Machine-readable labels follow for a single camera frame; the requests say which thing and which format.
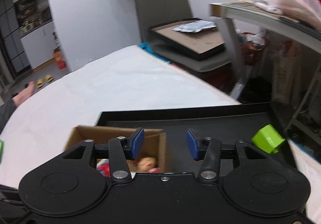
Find brown hair girl figurine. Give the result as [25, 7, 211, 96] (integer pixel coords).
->
[137, 156, 161, 173]

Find blue figure with beer mug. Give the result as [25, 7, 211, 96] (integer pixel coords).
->
[96, 159, 110, 177]

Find brown cardboard box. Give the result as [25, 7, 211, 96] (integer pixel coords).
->
[64, 126, 167, 173]

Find black tray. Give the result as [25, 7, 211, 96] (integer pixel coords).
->
[96, 103, 285, 173]

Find green plastic house toy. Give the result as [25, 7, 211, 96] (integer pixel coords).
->
[251, 124, 286, 154]

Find yellow slipper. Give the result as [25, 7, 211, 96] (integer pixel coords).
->
[36, 74, 54, 89]

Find orange box on floor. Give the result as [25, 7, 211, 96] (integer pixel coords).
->
[53, 47, 66, 70]

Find person's leg dark pants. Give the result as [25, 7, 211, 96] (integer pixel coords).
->
[0, 99, 17, 133]

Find printed paper packet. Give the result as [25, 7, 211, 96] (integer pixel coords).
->
[172, 20, 217, 33]

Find white cabinet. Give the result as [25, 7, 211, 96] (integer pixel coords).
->
[21, 21, 57, 69]

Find grey chair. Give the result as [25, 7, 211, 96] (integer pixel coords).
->
[135, 0, 231, 73]

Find black picture frame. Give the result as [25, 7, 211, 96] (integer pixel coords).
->
[148, 18, 225, 61]

